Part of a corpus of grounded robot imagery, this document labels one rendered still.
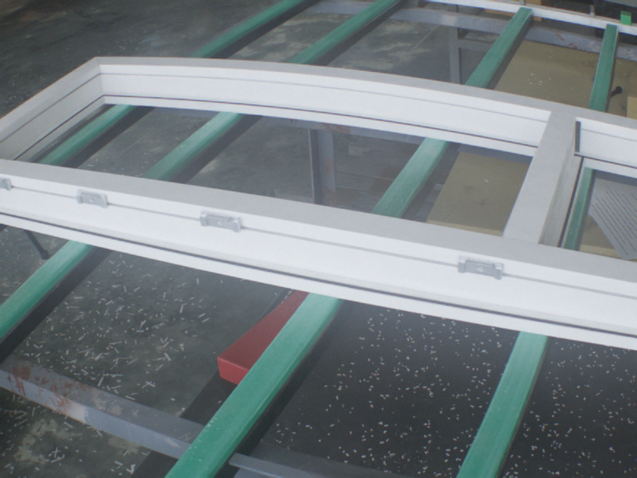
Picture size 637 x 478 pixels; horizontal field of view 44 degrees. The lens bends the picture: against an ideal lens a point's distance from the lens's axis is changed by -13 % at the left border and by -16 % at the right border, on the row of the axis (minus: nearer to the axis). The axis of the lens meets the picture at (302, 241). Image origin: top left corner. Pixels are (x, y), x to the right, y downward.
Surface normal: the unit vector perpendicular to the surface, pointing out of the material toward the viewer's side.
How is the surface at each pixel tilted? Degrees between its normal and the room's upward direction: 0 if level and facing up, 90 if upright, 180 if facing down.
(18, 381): 90
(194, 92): 90
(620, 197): 0
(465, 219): 0
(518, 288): 90
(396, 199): 0
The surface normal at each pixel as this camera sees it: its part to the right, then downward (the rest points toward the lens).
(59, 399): -0.41, 0.49
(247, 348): -0.06, -0.86
